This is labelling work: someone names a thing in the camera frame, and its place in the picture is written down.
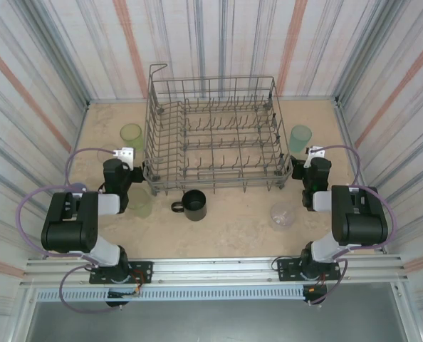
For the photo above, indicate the grey metal panel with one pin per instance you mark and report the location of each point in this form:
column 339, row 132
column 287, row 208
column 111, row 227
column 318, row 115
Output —
column 215, row 320

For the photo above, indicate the lime green translucent cup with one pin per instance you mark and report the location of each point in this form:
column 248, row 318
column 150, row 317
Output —
column 130, row 137

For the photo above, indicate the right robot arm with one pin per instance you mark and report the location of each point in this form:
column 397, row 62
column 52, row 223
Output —
column 361, row 224

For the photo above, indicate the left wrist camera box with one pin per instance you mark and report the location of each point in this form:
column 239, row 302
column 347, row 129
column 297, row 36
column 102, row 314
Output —
column 126, row 153

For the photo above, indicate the pale olive translucent cup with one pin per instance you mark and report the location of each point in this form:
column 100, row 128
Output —
column 142, row 203

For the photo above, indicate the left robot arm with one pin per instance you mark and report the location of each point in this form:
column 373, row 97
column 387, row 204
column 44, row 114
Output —
column 69, row 228

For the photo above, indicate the teal translucent cup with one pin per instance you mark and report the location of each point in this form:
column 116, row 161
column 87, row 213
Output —
column 300, row 140

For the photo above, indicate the aluminium mounting rail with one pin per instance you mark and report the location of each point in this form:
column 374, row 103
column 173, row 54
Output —
column 215, row 269

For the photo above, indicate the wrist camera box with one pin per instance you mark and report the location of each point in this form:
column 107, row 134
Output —
column 316, row 152
column 126, row 153

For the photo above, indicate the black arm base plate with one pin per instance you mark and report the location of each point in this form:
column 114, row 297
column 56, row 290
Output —
column 286, row 269
column 144, row 270

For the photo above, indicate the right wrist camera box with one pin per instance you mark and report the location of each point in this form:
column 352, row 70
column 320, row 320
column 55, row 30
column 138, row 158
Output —
column 316, row 152

